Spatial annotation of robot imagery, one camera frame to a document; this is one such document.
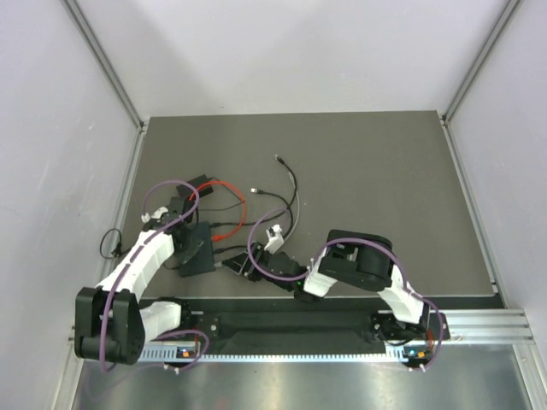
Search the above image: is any aluminium front rail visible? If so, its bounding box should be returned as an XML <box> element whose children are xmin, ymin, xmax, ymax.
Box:
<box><xmin>66</xmin><ymin>309</ymin><xmax>538</xmax><ymax>345</ymax></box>

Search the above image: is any black power adapter brick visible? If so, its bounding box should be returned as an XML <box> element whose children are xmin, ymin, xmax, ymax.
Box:
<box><xmin>189</xmin><ymin>174</ymin><xmax>214</xmax><ymax>197</ymax></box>

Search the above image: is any right aluminium frame post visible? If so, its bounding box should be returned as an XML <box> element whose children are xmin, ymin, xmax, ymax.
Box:
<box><xmin>439</xmin><ymin>0</ymin><xmax>525</xmax><ymax>125</ymax></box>

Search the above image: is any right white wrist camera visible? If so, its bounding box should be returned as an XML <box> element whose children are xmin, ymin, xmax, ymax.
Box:
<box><xmin>264</xmin><ymin>224</ymin><xmax>285</xmax><ymax>254</ymax></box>

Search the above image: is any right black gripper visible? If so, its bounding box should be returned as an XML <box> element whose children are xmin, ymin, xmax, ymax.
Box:
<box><xmin>222</xmin><ymin>241</ymin><xmax>296</xmax><ymax>291</ymax></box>

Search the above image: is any red ethernet cable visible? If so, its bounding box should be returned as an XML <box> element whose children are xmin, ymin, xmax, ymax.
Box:
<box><xmin>187</xmin><ymin>180</ymin><xmax>249</xmax><ymax>240</ymax></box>

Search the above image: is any black ethernet cable short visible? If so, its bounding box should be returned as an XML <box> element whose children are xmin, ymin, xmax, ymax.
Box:
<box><xmin>210</xmin><ymin>189</ymin><xmax>295</xmax><ymax>228</ymax></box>

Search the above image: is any aluminium frame post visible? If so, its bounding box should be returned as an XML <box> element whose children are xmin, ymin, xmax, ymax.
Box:
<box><xmin>61</xmin><ymin>0</ymin><xmax>145</xmax><ymax>129</ymax></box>
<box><xmin>439</xmin><ymin>0</ymin><xmax>525</xmax><ymax>125</ymax></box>

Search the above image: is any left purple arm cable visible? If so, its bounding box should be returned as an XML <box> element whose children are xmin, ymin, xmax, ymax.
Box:
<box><xmin>98</xmin><ymin>180</ymin><xmax>210</xmax><ymax>373</ymax></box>

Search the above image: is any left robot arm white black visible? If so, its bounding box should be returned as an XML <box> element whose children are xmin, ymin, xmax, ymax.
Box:
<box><xmin>74</xmin><ymin>207</ymin><xmax>204</xmax><ymax>372</ymax></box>

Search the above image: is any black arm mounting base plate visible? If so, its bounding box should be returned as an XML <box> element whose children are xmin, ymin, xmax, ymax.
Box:
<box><xmin>144</xmin><ymin>296</ymin><xmax>450</xmax><ymax>355</ymax></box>

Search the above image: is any black ethernet cable long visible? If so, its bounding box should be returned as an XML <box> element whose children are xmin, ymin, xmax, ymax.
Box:
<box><xmin>214</xmin><ymin>155</ymin><xmax>300</xmax><ymax>243</ymax></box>

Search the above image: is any grey ethernet cable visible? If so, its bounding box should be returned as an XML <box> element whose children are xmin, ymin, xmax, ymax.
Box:
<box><xmin>215</xmin><ymin>170</ymin><xmax>300</xmax><ymax>268</ymax></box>

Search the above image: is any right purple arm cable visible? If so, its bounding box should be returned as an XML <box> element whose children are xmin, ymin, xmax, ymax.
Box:
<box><xmin>247</xmin><ymin>208</ymin><xmax>448</xmax><ymax>371</ymax></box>

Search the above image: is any slotted grey cable duct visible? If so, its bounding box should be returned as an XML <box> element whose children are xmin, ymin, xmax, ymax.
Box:
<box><xmin>138</xmin><ymin>343</ymin><xmax>432</xmax><ymax>363</ymax></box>

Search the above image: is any left aluminium frame post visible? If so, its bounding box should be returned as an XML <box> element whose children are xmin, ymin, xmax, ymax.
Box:
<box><xmin>61</xmin><ymin>0</ymin><xmax>145</xmax><ymax>129</ymax></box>

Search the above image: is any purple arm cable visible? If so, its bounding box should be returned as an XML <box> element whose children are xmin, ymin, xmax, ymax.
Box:
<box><xmin>247</xmin><ymin>208</ymin><xmax>448</xmax><ymax>371</ymax></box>
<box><xmin>98</xmin><ymin>180</ymin><xmax>210</xmax><ymax>373</ymax></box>

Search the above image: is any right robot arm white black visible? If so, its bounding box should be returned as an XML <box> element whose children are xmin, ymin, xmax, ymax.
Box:
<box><xmin>220</xmin><ymin>230</ymin><xmax>434</xmax><ymax>346</ymax></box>

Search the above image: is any black network switch box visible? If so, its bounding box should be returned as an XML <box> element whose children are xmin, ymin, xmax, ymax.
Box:
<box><xmin>178</xmin><ymin>222</ymin><xmax>215</xmax><ymax>278</ymax></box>

